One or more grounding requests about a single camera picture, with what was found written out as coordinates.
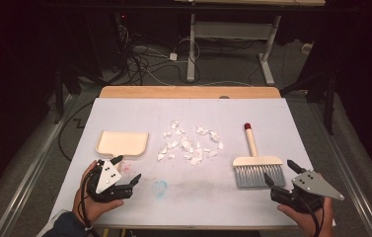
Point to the pile of white paper scraps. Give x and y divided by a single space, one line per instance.
186 144

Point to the white power adapter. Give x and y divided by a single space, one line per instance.
173 56

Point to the wooden table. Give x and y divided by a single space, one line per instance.
190 92

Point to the metal floor rail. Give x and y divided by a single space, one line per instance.
32 171
348 171

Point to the person's left hand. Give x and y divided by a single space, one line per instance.
89 207

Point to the white board table cover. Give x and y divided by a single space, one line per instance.
190 112

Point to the cream brush with red cap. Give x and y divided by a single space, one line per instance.
256 161

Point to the cream plastic dustpan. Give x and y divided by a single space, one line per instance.
121 143

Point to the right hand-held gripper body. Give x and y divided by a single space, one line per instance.
312 186

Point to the white metal desk frame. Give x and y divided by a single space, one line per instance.
229 30

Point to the small white floor box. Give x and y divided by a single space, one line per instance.
307 48

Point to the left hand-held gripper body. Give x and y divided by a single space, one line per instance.
108 177

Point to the black stand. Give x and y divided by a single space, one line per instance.
58 95
328 98

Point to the person's right hand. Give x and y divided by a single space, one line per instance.
305 220

